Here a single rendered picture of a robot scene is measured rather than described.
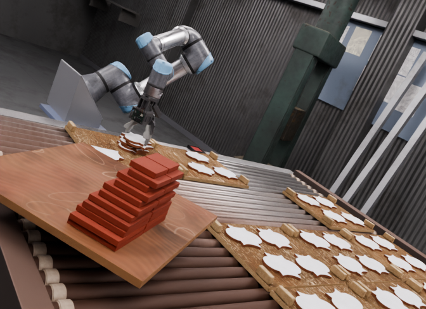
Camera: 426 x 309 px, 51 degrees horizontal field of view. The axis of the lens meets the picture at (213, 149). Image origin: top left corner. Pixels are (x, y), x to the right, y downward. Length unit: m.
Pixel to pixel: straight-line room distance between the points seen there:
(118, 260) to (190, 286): 0.32
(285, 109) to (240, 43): 2.15
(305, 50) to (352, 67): 0.94
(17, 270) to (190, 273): 0.47
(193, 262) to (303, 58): 3.43
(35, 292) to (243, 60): 5.59
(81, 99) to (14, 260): 1.32
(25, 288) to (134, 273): 0.20
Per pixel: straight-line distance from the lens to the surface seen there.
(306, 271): 1.56
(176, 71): 2.26
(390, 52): 5.01
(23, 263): 1.00
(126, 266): 0.92
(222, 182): 2.03
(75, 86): 2.20
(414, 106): 4.57
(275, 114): 4.52
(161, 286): 1.14
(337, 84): 5.32
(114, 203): 0.97
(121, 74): 2.28
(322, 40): 4.48
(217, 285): 1.26
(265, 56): 6.06
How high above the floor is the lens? 1.51
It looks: 13 degrees down
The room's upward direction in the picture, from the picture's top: 24 degrees clockwise
